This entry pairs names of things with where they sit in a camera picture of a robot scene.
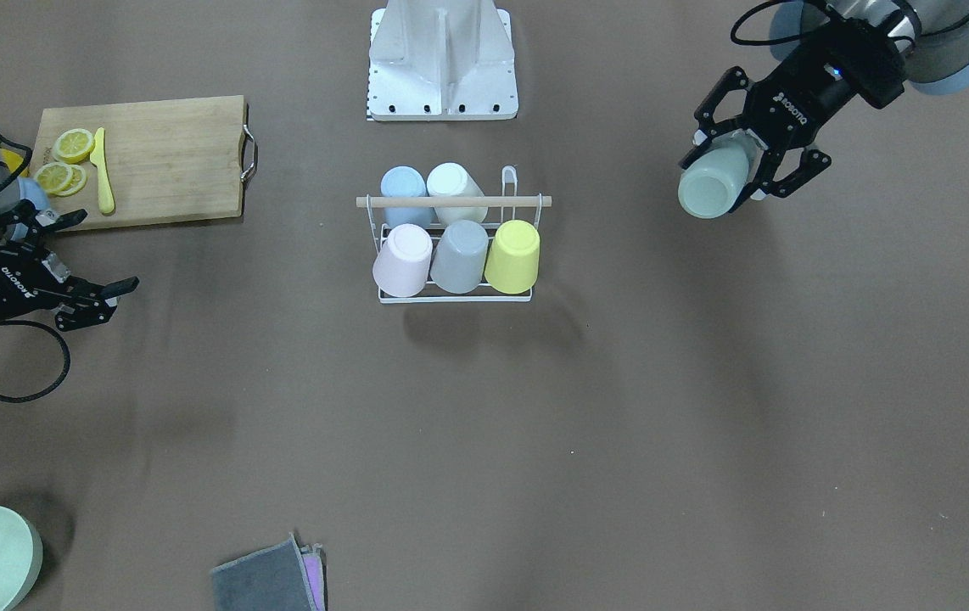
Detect blue cup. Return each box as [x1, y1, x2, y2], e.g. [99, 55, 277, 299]
[380, 165, 434, 229]

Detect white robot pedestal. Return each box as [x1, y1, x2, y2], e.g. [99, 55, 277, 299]
[366, 1, 519, 121]

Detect yellow plastic knife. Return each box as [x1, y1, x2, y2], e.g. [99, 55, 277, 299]
[89, 127, 116, 216]

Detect wooden cutting board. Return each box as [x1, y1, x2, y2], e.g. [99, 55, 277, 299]
[28, 94, 256, 231]

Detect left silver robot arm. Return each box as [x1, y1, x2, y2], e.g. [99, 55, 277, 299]
[678, 1, 969, 219]

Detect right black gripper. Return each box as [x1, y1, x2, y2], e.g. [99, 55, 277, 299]
[0, 208, 140, 330]

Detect pink cup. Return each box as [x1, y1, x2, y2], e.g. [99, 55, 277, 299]
[372, 224, 433, 298]

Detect grey folded cloth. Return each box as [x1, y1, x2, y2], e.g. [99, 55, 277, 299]
[210, 535, 328, 610]

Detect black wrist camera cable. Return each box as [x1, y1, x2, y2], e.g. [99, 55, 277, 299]
[0, 318, 72, 404]

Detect yellow cup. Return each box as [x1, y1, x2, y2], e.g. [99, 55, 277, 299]
[484, 220, 541, 294]

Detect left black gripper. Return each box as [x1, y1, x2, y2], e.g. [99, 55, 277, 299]
[679, 19, 906, 204]

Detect green cup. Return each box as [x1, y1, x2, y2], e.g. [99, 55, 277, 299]
[677, 132, 759, 219]

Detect whole lemon upper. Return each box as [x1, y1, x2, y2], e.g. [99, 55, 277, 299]
[0, 148, 27, 173]

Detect white cup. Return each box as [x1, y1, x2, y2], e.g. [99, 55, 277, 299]
[426, 162, 488, 226]

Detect lemon slices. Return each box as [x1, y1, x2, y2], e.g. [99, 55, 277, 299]
[33, 128, 94, 197]

